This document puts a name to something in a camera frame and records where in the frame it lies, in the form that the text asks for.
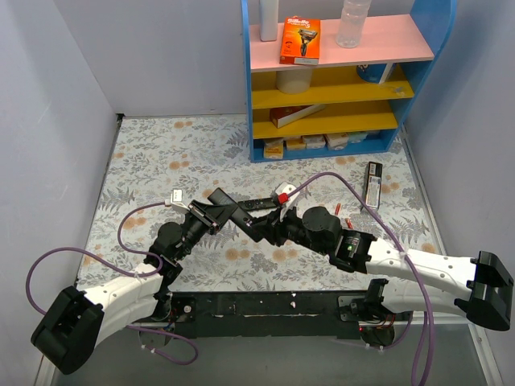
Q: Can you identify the large black remote control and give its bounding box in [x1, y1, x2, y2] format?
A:
[208, 188, 264, 242]

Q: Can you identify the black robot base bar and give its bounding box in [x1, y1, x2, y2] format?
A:
[138, 289, 411, 347]

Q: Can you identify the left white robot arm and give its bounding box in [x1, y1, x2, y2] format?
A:
[31, 201, 238, 375]

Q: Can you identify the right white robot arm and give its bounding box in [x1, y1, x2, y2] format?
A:
[247, 207, 514, 331]

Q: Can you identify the small slim black remote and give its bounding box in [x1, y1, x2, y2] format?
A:
[238, 197, 280, 212]

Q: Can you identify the yellow small box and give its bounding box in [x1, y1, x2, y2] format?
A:
[263, 141, 284, 159]

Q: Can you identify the floral table mat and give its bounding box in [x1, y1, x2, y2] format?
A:
[76, 115, 441, 291]

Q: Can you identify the black battery package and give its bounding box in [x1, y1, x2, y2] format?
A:
[362, 162, 383, 211]

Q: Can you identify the red white long box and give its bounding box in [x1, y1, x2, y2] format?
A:
[269, 104, 326, 128]

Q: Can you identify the light blue small box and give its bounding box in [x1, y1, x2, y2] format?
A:
[348, 131, 369, 144]

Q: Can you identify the white cylinder container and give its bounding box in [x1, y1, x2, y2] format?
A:
[275, 68, 313, 95]

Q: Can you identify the blue shelf unit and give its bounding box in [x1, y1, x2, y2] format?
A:
[240, 1, 457, 162]

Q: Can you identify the blue white packet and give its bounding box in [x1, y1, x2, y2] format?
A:
[356, 64, 397, 84]

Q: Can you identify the orange razor box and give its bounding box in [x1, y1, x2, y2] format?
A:
[279, 17, 321, 66]

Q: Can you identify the white tall bottle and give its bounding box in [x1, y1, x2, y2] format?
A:
[259, 0, 278, 42]

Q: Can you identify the clear plastic bottle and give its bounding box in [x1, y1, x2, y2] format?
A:
[336, 0, 372, 48]

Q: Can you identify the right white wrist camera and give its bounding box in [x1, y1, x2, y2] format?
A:
[271, 182, 299, 221]

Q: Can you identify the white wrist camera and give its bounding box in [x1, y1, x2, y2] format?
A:
[271, 182, 299, 221]
[164, 189, 189, 214]

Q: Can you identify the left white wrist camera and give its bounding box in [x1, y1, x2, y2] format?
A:
[164, 189, 189, 214]

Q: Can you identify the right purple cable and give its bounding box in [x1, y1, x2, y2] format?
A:
[285, 171, 435, 386]

